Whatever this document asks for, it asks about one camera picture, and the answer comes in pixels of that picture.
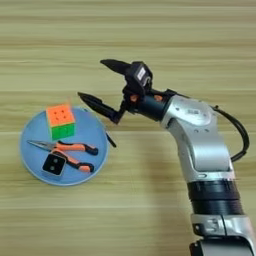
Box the orange black needle-nose pliers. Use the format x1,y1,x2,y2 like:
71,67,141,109
26,139,100,174

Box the black box with white label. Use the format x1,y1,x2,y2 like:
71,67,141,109
124,61,154,96

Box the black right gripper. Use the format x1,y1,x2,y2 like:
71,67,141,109
77,58,177,125

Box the colourful puzzle cube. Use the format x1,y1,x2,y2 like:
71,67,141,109
45,102,77,141

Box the blue round plate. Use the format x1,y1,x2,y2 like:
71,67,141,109
18,106,110,187

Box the small black silver square box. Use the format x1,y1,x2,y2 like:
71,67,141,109
41,151,68,177

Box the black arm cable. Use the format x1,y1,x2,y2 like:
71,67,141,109
212,105,251,163

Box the thin black stick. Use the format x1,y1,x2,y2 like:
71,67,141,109
104,131,118,149

